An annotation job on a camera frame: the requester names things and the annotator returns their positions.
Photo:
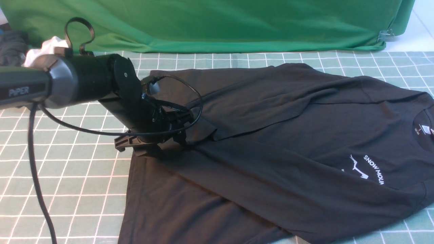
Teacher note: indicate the black wrist camera left side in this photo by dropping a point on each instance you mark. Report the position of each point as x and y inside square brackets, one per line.
[151, 86]

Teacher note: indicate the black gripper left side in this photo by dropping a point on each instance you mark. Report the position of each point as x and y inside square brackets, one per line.
[142, 116]

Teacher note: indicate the green backdrop cloth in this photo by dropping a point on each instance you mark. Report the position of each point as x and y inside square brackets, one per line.
[215, 26]

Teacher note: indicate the metal binder clip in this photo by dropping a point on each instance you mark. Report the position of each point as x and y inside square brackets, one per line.
[385, 35]

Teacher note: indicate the crumpled dark gray garment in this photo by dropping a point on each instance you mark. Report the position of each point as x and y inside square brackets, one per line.
[13, 48]

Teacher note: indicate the dark gray long-sleeve shirt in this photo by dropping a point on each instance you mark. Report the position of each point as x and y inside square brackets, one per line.
[284, 150]

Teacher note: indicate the crumpled white cloth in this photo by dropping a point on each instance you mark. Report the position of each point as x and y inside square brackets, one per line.
[47, 47]

